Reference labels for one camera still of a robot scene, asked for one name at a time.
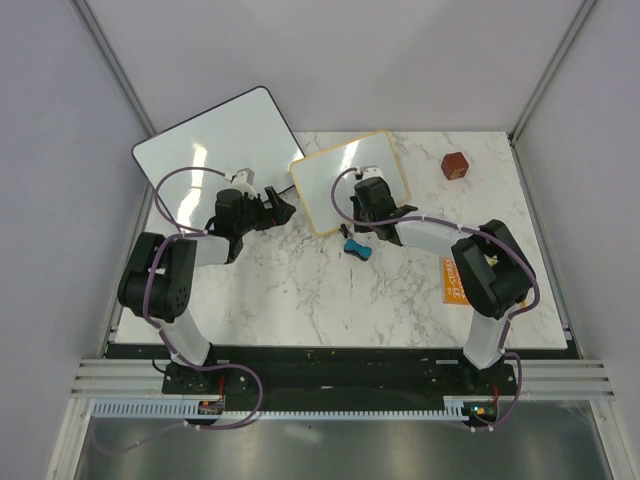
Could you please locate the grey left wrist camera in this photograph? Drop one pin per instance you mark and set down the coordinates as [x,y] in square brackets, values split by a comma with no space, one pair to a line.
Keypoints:
[244,176]

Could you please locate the red wooden cube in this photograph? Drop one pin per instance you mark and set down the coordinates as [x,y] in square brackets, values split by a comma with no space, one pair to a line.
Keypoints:
[454,165]

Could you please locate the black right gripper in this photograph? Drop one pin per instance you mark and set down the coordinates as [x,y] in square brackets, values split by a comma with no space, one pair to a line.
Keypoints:
[357,206]

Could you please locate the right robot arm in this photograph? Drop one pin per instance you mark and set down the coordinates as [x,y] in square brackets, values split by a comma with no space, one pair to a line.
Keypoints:
[496,277]

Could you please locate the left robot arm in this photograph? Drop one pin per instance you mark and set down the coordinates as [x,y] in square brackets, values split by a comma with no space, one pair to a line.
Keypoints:
[157,280]

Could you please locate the large black framed whiteboard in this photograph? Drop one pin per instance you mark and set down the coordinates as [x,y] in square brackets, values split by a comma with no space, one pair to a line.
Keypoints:
[247,131]

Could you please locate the yellow framed small whiteboard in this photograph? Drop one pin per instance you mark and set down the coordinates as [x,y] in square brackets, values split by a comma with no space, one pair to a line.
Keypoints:
[327,178]

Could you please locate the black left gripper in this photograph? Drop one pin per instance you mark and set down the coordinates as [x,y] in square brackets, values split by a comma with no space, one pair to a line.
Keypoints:
[270,217]

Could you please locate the black whiteboard foot stand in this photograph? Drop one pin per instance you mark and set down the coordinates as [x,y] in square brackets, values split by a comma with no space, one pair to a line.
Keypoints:
[344,231]

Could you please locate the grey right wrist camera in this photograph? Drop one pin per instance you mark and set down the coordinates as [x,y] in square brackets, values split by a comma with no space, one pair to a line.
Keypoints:
[363,173]

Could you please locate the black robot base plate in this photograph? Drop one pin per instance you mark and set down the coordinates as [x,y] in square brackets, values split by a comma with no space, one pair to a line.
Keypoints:
[340,378]

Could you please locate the blue whiteboard eraser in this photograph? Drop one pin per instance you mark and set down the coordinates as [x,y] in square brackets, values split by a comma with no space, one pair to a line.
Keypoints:
[355,249]

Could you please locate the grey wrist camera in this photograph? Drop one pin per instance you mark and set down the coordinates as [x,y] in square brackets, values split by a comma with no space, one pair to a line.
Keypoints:
[244,176]
[363,173]

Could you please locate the aluminium rail frame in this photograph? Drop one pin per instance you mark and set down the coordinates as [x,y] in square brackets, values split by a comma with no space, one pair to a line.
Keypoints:
[383,278]

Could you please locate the light blue cable duct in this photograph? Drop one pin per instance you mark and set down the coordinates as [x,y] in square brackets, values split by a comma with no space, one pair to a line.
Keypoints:
[201,410]

